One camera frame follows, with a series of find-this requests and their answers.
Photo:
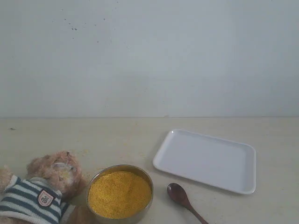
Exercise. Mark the dark wooden spoon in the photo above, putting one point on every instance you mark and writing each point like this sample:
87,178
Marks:
179,196

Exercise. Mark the beige teddy bear striped sweater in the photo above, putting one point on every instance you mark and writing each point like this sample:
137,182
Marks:
43,197

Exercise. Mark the steel bowl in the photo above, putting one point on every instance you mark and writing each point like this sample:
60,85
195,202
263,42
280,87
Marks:
137,216

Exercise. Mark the yellow millet grains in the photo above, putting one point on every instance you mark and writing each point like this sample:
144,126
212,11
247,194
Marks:
119,194

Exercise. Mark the white rectangular plastic tray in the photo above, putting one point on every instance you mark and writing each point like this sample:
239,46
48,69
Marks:
213,161

